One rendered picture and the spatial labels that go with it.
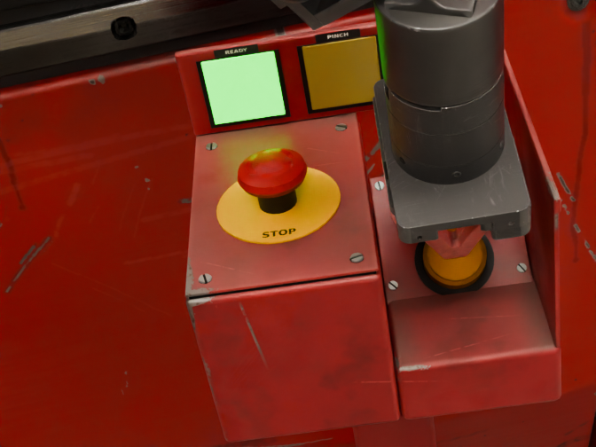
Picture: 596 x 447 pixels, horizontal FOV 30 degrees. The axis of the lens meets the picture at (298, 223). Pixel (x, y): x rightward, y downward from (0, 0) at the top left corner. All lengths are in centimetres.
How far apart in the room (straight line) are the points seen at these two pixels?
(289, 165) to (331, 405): 14
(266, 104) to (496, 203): 20
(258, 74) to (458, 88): 21
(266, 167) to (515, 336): 17
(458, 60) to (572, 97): 45
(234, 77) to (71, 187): 25
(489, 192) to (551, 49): 37
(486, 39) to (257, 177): 18
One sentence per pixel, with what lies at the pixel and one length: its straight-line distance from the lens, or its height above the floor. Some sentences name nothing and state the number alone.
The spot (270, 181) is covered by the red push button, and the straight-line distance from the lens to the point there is 61.
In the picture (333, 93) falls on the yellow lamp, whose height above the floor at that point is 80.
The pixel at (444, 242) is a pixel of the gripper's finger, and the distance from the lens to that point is 63.
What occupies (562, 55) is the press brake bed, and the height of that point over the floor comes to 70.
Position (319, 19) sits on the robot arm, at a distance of 51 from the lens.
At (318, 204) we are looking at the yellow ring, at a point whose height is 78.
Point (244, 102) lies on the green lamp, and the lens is 70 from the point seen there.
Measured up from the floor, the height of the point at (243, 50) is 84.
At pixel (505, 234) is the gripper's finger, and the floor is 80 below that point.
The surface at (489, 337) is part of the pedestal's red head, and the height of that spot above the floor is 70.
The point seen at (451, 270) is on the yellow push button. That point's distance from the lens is 67.
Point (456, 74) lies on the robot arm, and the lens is 50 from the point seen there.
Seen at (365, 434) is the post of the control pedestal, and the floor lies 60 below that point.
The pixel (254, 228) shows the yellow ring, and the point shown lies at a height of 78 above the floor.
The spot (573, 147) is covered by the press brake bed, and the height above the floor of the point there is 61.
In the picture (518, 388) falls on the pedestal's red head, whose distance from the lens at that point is 66.
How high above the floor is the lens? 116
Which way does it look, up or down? 37 degrees down
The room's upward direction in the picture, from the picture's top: 11 degrees counter-clockwise
